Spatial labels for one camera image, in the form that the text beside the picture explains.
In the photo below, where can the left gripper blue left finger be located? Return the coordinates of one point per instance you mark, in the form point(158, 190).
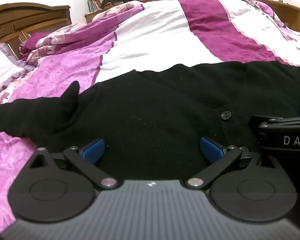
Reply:
point(93, 151)

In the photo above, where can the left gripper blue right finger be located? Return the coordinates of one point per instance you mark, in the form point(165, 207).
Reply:
point(212, 150)

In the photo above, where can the black knit cardigan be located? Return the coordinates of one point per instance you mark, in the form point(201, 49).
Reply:
point(152, 122)

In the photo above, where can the folded purple floral quilt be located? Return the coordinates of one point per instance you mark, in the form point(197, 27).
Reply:
point(74, 36)

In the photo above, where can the brown wooden footboard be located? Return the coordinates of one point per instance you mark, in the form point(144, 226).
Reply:
point(288, 13)

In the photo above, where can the floral lilac pillow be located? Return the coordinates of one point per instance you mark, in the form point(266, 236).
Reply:
point(10, 68)

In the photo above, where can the purple white bed cover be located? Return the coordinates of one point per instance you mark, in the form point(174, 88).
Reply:
point(166, 33)

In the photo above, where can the row of books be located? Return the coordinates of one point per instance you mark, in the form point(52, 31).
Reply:
point(94, 5)

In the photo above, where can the brown wooden headboard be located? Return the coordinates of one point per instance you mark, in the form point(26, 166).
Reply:
point(18, 21)

